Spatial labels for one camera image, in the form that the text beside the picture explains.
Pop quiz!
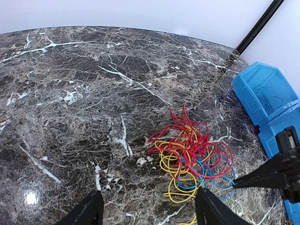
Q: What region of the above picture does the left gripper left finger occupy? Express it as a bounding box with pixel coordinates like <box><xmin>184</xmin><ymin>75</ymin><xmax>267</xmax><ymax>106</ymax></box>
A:
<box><xmin>56</xmin><ymin>190</ymin><xmax>104</xmax><ymax>225</ymax></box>

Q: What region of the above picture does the red cable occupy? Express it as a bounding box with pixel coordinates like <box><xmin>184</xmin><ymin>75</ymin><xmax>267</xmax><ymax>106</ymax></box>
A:
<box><xmin>146</xmin><ymin>105</ymin><xmax>234</xmax><ymax>181</ymax></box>

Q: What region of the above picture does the yellow cable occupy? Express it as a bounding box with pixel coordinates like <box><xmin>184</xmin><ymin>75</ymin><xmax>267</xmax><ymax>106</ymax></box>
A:
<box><xmin>154</xmin><ymin>125</ymin><xmax>214</xmax><ymax>225</ymax></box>

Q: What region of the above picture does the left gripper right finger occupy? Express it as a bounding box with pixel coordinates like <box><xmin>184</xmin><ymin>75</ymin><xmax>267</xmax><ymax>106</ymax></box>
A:
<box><xmin>195</xmin><ymin>187</ymin><xmax>250</xmax><ymax>225</ymax></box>

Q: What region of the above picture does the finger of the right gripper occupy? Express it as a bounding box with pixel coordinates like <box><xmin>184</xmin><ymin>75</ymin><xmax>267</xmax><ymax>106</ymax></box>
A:
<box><xmin>233</xmin><ymin>126</ymin><xmax>300</xmax><ymax>203</ymax></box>

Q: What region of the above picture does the right black frame post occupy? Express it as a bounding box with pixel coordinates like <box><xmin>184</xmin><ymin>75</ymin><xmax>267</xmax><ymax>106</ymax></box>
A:
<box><xmin>235</xmin><ymin>0</ymin><xmax>285</xmax><ymax>54</ymax></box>

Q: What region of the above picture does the blue plastic divided bin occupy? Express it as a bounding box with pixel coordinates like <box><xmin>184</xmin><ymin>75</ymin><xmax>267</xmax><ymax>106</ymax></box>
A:
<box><xmin>233</xmin><ymin>62</ymin><xmax>300</xmax><ymax>225</ymax></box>

